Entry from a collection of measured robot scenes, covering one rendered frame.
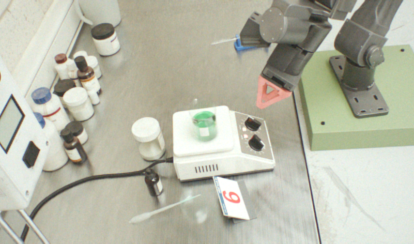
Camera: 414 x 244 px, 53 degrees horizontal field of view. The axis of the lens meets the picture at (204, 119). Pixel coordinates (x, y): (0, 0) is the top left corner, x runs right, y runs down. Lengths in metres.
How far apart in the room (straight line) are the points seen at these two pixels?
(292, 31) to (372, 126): 0.30
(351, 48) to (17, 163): 0.66
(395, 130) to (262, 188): 0.29
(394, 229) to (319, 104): 0.29
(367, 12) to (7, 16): 0.82
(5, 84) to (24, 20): 0.85
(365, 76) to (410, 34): 0.36
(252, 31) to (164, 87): 0.39
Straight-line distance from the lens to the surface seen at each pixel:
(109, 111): 1.07
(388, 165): 0.90
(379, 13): 0.85
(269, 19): 0.69
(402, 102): 0.95
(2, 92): 0.36
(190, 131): 0.83
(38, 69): 1.15
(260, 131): 0.88
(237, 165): 0.83
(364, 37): 0.85
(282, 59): 0.76
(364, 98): 0.93
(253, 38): 0.77
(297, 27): 0.69
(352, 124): 0.89
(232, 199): 0.80
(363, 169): 0.89
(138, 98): 1.08
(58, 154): 0.96
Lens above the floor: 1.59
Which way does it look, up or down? 45 degrees down
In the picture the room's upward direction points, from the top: 10 degrees counter-clockwise
